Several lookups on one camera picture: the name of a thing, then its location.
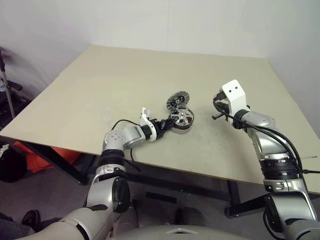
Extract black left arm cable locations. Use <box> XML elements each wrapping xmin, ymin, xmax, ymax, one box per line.
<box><xmin>109</xmin><ymin>119</ymin><xmax>142</xmax><ymax>173</ymax></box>

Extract black shoe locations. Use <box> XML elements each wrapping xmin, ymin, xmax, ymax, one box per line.
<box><xmin>21</xmin><ymin>209</ymin><xmax>42</xmax><ymax>232</ymax></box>

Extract black flat floor plate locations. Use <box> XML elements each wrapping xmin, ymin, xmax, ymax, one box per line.
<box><xmin>145</xmin><ymin>191</ymin><xmax>177</xmax><ymax>204</ymax></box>

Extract grey motor cover circuit board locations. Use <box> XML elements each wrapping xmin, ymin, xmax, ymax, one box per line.
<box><xmin>165</xmin><ymin>91</ymin><xmax>190</xmax><ymax>111</ymax></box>

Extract black bin bag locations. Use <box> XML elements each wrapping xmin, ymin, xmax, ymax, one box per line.
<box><xmin>0</xmin><ymin>143</ymin><xmax>28</xmax><ymax>183</ymax></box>

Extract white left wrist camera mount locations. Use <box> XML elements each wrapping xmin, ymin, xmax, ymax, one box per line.
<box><xmin>138</xmin><ymin>107</ymin><xmax>161</xmax><ymax>142</ymax></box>

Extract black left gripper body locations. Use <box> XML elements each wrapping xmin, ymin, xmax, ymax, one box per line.
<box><xmin>153</xmin><ymin>119</ymin><xmax>169</xmax><ymax>139</ymax></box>

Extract dark trouser leg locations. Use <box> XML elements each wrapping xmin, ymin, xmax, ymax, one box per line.
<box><xmin>0</xmin><ymin>211</ymin><xmax>36</xmax><ymax>240</ymax></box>

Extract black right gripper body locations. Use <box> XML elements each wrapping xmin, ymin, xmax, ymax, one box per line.
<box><xmin>217</xmin><ymin>97</ymin><xmax>233</xmax><ymax>121</ymax></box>

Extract black table frame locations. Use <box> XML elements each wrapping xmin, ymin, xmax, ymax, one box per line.
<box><xmin>8</xmin><ymin>138</ymin><xmax>320</xmax><ymax>219</ymax></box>

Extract orange cloth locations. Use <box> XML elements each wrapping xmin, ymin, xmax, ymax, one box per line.
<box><xmin>12</xmin><ymin>141</ymin><xmax>81</xmax><ymax>176</ymax></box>

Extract black rotor ring silver spokes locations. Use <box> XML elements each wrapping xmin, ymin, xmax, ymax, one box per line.
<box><xmin>170</xmin><ymin>107</ymin><xmax>193</xmax><ymax>128</ymax></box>

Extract grey robot torso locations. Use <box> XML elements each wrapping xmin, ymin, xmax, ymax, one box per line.
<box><xmin>109</xmin><ymin>223</ymin><xmax>266</xmax><ymax>240</ymax></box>

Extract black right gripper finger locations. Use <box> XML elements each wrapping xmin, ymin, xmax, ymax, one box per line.
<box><xmin>212</xmin><ymin>90</ymin><xmax>226</xmax><ymax>101</ymax></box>
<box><xmin>211</xmin><ymin>111</ymin><xmax>228</xmax><ymax>121</ymax></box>

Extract black cart silver pole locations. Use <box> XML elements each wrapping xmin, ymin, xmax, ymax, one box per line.
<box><xmin>0</xmin><ymin>46</ymin><xmax>33</xmax><ymax>121</ymax></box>

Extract grey motor housing copper windings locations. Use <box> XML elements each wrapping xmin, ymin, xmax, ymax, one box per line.
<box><xmin>171</xmin><ymin>109</ymin><xmax>195</xmax><ymax>135</ymax></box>

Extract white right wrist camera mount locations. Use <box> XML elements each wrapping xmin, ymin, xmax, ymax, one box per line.
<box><xmin>221</xmin><ymin>79</ymin><xmax>251</xmax><ymax>118</ymax></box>

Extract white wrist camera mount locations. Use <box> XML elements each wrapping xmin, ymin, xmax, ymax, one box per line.
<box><xmin>138</xmin><ymin>107</ymin><xmax>161</xmax><ymax>142</ymax></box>
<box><xmin>221</xmin><ymin>79</ymin><xmax>251</xmax><ymax>118</ymax></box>

